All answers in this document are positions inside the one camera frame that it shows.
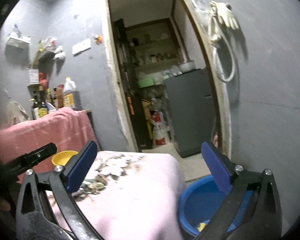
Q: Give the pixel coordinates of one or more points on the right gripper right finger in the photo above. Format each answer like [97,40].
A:
[251,208]

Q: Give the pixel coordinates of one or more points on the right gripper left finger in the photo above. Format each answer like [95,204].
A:
[35,218]

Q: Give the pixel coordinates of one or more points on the silver foil trash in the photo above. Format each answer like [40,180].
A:
[93,186]

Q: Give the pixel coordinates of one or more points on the yellow snack packet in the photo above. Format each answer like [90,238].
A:
[201,226]

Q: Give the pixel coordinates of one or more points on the person's left hand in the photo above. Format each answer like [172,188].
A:
[4,205]

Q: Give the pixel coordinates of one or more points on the yellow plastic bowl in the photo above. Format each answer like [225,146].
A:
[61,158]

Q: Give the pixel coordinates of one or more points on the dark sauce bottle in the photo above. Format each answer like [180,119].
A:
[43,110]

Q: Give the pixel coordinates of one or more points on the blue plastic basin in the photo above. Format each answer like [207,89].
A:
[198,204]

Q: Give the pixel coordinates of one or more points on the pink checked towel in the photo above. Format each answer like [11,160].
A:
[66,128]

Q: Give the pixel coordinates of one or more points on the pink floral table cloth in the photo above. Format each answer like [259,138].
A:
[140,205]

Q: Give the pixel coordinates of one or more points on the large oil jug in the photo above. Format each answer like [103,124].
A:
[70,95]

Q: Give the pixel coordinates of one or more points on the red white sack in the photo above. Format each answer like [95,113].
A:
[159,137]

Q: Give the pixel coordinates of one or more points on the grey refrigerator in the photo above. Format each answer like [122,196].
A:
[192,110]

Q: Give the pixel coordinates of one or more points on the green plastic box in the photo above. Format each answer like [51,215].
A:
[143,83]

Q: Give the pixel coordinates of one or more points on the metal pot on fridge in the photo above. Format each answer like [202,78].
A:
[187,66]

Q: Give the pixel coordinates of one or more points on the cream rubber gloves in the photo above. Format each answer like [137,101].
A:
[220,14]

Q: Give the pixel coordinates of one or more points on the wall shelf with packets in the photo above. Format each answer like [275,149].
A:
[48,48]

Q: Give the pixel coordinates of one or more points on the white wire basket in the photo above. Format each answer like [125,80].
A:
[16,39]

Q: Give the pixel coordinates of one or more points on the white wall switch plate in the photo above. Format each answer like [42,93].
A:
[81,46]

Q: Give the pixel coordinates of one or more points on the orange wall hook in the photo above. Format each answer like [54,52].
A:
[98,39]

